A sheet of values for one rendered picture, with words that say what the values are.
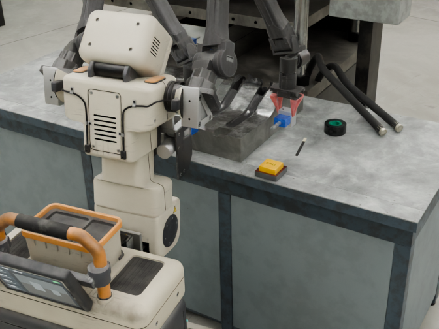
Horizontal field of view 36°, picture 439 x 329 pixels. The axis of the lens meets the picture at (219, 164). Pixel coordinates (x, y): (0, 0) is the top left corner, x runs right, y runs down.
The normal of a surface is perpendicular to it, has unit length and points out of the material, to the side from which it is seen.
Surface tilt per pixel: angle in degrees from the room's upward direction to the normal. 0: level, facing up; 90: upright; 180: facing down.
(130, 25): 48
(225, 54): 75
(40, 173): 90
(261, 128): 90
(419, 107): 0
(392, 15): 90
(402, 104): 0
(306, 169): 0
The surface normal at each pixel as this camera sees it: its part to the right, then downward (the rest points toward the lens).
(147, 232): -0.39, 0.32
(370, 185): -0.02, -0.88
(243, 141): 0.86, 0.23
